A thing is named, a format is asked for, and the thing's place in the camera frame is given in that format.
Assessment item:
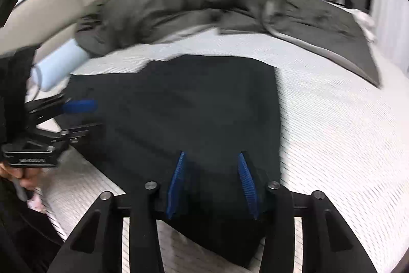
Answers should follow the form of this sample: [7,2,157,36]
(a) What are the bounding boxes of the black pants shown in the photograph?
[57,55,281,267]

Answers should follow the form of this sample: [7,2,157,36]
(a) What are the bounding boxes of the light blue pillow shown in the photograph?
[31,39,91,91]

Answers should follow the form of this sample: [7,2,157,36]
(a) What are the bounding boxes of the person's left hand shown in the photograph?
[0,163,43,191]

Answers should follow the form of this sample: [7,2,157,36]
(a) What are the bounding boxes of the beige upholstered headboard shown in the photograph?
[1,0,95,62]

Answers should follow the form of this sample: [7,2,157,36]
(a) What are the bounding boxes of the dark grey duvet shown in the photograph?
[74,0,381,86]

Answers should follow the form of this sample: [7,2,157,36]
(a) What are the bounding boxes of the white curtain right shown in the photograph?
[370,0,409,75]

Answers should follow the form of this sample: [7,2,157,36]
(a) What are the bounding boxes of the person's left forearm black sleeve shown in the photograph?
[0,45,65,273]

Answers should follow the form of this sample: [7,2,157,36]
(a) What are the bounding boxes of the white patterned mattress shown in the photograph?
[41,30,408,272]

